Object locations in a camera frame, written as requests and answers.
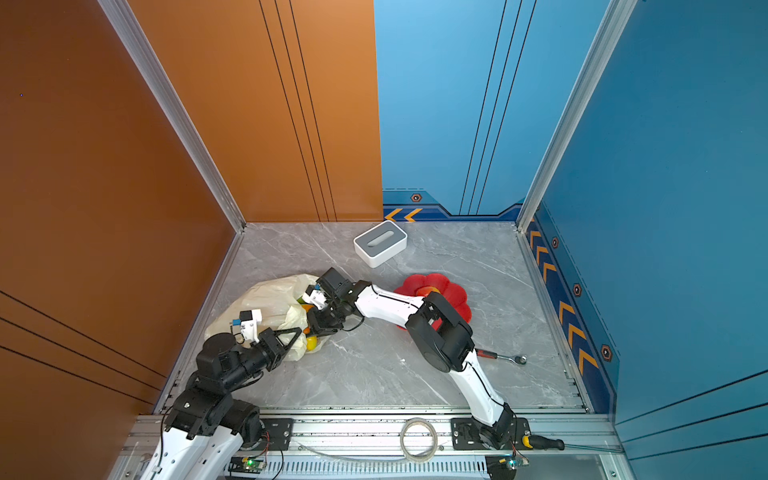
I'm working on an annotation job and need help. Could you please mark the aluminium rail frame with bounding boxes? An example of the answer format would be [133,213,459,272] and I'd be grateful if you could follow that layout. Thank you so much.
[108,409,634,479]

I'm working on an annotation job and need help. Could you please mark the left green circuit board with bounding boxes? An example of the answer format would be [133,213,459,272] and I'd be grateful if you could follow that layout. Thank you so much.
[225,456,267,478]

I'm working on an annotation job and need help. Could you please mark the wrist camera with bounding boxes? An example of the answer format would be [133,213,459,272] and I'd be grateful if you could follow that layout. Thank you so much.
[302,284,328,311]
[230,309,263,345]

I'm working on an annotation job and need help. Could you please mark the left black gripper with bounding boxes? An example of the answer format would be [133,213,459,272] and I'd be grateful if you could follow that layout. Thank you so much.
[223,326,302,395]

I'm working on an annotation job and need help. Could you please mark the red orange peach fruit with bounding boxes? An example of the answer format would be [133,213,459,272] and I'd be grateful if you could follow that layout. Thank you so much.
[416,286,439,297]

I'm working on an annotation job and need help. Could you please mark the yellow black screwdriver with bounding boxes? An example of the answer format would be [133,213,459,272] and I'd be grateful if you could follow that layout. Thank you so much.
[522,434,565,451]

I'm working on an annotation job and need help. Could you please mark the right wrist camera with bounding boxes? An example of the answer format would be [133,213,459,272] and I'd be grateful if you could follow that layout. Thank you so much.
[302,284,328,311]

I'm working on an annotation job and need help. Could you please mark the cream plastic bag orange prints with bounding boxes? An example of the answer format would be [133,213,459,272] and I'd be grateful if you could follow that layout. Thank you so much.
[204,274,318,348]

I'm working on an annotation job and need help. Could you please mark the green circuit board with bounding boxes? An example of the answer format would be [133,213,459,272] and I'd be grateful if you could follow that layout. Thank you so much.
[225,456,267,478]
[485,455,530,480]

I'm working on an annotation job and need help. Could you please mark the red flower-shaped plate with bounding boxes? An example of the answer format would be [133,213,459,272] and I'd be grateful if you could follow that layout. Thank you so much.
[394,273,472,323]

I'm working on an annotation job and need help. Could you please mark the coiled clear tube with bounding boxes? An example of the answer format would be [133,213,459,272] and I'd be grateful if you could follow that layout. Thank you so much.
[398,417,440,464]

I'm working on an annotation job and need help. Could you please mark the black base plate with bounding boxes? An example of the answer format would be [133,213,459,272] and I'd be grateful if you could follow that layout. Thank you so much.
[241,418,294,453]
[450,417,530,451]

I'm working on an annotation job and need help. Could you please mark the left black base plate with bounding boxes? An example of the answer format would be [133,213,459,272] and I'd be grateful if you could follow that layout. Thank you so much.
[241,418,294,453]

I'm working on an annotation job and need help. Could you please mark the white grey tissue box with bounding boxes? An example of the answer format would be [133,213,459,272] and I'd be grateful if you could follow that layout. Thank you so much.
[353,220,408,268]

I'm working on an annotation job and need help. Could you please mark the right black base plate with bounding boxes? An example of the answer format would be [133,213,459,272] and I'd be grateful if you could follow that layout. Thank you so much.
[450,417,530,451]

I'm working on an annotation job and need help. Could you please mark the red black ratchet wrench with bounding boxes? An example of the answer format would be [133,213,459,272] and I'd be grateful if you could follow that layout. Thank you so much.
[476,349,527,365]

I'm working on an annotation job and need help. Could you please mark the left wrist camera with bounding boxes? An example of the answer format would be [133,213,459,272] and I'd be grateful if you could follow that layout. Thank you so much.
[230,309,263,345]

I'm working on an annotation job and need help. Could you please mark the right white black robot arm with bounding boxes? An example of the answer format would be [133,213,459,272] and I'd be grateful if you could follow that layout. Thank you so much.
[302,268,516,450]

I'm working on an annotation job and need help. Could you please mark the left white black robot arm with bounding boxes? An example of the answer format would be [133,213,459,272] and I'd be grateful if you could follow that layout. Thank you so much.
[141,327,303,479]

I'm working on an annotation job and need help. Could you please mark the right green circuit board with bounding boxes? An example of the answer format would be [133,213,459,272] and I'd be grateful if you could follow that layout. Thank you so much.
[485,455,530,480]

